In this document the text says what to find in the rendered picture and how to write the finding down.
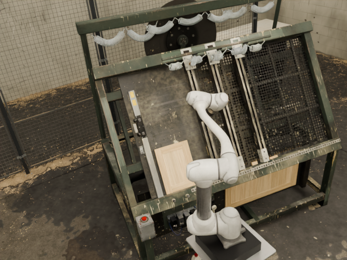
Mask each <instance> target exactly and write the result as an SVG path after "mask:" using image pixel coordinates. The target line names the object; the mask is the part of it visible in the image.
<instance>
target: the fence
mask: <svg viewBox="0 0 347 260"><path fill-rule="evenodd" d="M130 92H133V93H134V90H132V91H128V95H129V99H130V102H131V106H132V109H133V113H134V117H135V116H139V115H141V114H140V111H139V107H138V103H137V100H136V96H135V93H134V97H133V98H131V95H130ZM132 100H135V101H136V104H137V105H135V106H133V103H132ZM135 118H136V117H135ZM140 138H141V137H140ZM141 142H142V144H143V146H144V150H145V156H146V159H147V163H148V166H149V170H150V173H151V177H152V180H153V184H154V188H155V192H156V195H157V197H158V198H160V197H163V196H164V195H163V192H162V188H161V184H160V181H159V177H158V174H157V171H156V167H155V164H154V160H153V157H152V153H151V150H150V146H149V142H148V138H147V137H146V138H143V139H142V138H141Z"/></svg>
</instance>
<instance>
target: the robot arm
mask: <svg viewBox="0 0 347 260"><path fill-rule="evenodd" d="M186 101H187V103H188V104H190V105H192V106H193V108H194V109H195V110H196V111H197V112H198V115H199V116H200V119H199V122H204V123H205V124H206V125H207V127H208V128H209V129H210V130H211V131H212V132H213V133H214V134H215V136H216V137H217V138H218V139H219V141H220V144H221V153H220V158H218V159H211V158H209V159H199V160H195V161H192V162H190V163H189V164H188V165H187V166H186V177H187V179H188V180H189V181H191V182H194V183H195V185H196V198H197V209H196V210H195V211H194V213H193V214H192V215H190V216H189V217H188V218H187V221H186V222H187V230H188V231H189V232H190V233H191V234H193V235H197V236H208V235H217V236H218V238H219V239H220V241H221V242H222V244H223V246H224V249H228V248H229V247H231V246H234V245H236V244H239V243H241V242H245V241H246V239H245V238H244V237H243V236H242V233H243V232H245V231H246V229H245V228H244V227H242V228H241V217H240V214H239V212H238V211H237V210H236V209H235V208H233V207H225V208H223V209H222V210H221V211H219V212H217V213H213V212H212V211H211V196H212V184H213V183H214V182H215V181H216V180H224V182H225V183H227V184H233V183H235V182H236V181H237V180H238V176H239V162H238V159H237V156H236V153H235V151H234V149H233V146H232V144H231V141H230V139H229V137H228V136H227V134H226V133H225V132H224V131H223V130H222V129H221V128H220V127H219V126H218V125H217V124H216V123H215V122H214V121H213V120H212V119H211V116H212V115H214V114H216V113H217V112H219V111H220V110H222V109H223V108H224V107H225V106H226V105H227V103H228V95H227V94H226V93H224V92H221V93H216V94H210V93H206V92H202V91H191V92H189V93H188V94H187V97H186Z"/></svg>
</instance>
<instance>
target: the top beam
mask: <svg viewBox="0 0 347 260"><path fill-rule="evenodd" d="M311 31H313V27H312V23H311V21H307V22H302V23H298V24H293V25H288V26H284V27H279V28H274V29H269V30H265V31H260V32H255V33H252V34H247V35H242V36H238V37H240V40H241V41H243V40H247V39H252V38H256V37H261V36H266V35H271V37H268V38H264V39H260V40H255V41H250V42H248V44H246V45H249V46H251V45H256V44H258V43H259V44H262V43H263V42H264V41H265V42H264V43H267V42H271V41H276V40H280V39H285V38H289V37H294V36H298V35H301V34H304V33H308V32H311ZM233 38H237V37H233ZM230 39H232V38H229V39H224V40H219V41H214V43H215V46H220V45H224V44H229V43H231V42H230ZM210 43H213V42H210ZM205 44H209V43H205ZM205 44H200V45H195V46H191V47H186V48H191V50H192V52H193V51H198V50H202V49H205V46H204V45H205ZM182 49H185V48H181V49H178V50H173V51H169V52H164V53H159V54H154V55H150V56H145V57H140V58H135V59H131V60H126V61H122V62H117V63H112V64H107V65H104V66H99V67H95V68H92V69H91V73H92V77H93V81H95V80H100V79H102V80H104V79H108V78H113V77H117V76H122V75H126V74H131V73H135V72H140V71H144V70H148V69H153V68H158V67H162V66H166V64H168V65H170V64H171V63H176V62H182V61H183V58H182V57H179V58H174V59H170V60H165V61H162V60H161V59H162V58H166V57H170V56H175V55H180V54H181V51H180V50H182ZM226 49H229V50H232V46H228V47H223V48H222V50H220V51H221V52H222V53H223V52H224V51H225V50H226ZM229 50H226V51H225V52H228V51H229ZM205 54H206V55H205ZM204 55H205V56H207V53H206V52H202V53H198V55H195V56H201V57H203V56H204ZM205 56H204V57H205ZM165 63H166V64H165Z"/></svg>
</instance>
